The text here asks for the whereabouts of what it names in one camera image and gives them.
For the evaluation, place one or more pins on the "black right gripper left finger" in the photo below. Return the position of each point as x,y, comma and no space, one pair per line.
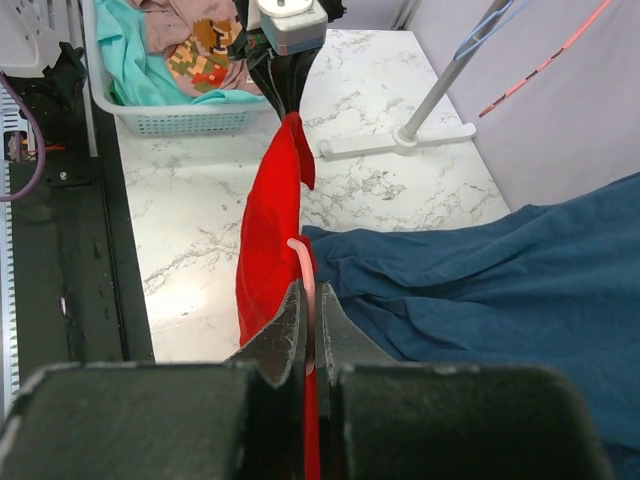
238,419

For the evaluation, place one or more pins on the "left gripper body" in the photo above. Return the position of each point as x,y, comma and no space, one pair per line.
253,38

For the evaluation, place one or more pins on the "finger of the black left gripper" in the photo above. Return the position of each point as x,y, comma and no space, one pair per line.
298,71
270,73

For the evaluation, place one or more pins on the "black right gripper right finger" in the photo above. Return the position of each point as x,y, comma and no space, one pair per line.
385,419

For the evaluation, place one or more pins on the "pink wire hanger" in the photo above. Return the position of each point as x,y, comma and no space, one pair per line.
309,285
581,30

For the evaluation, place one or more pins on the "red t shirt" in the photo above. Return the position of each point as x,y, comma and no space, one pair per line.
275,240

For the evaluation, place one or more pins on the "pink printed t shirt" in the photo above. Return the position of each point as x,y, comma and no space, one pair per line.
194,38

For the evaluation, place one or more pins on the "mint green t shirt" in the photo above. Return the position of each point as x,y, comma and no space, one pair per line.
137,77

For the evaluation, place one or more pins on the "blue t shirt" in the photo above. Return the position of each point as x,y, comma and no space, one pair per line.
552,285

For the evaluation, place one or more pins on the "white plastic laundry basket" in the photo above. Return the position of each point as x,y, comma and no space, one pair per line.
160,120

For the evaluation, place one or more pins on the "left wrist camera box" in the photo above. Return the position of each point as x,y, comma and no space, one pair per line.
293,26

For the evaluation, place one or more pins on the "aluminium frame post left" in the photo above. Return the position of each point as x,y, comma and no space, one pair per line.
404,14

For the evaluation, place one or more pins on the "light blue wire hanger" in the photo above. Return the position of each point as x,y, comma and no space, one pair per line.
496,20

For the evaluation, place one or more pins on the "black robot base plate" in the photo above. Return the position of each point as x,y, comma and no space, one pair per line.
79,295

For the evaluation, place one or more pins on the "white cable duct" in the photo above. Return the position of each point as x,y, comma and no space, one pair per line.
10,376

